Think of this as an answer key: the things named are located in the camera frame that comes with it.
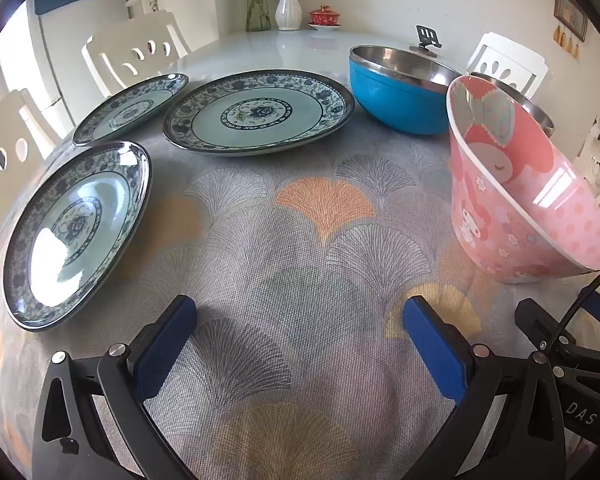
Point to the pink cartoon bowl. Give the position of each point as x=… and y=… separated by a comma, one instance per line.
x=510, y=185

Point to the blue steel bowl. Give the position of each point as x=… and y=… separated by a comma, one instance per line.
x=395, y=105

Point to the grey leaf-patterned tablecloth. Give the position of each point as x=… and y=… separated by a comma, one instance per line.
x=300, y=260

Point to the hanging orange ornaments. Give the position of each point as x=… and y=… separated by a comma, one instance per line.
x=560, y=36

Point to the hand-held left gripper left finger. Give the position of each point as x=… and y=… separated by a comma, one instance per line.
x=165, y=345

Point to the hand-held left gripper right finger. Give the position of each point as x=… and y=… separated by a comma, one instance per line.
x=432, y=345

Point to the small blue floral plate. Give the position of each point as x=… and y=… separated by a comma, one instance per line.
x=130, y=110
x=75, y=230

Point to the large blue floral plate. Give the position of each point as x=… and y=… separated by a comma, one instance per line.
x=257, y=112

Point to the red lidded teacup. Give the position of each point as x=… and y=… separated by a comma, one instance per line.
x=324, y=17

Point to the black phone stand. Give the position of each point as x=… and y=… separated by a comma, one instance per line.
x=426, y=40

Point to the white ceramic vase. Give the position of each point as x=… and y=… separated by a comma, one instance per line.
x=287, y=10

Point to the white cutout-back chair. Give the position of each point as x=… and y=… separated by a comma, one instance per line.
x=510, y=57
x=15, y=125
x=130, y=40

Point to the brown framed picture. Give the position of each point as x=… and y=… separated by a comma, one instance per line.
x=571, y=12

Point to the pink steel bowl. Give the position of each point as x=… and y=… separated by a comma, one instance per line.
x=536, y=110

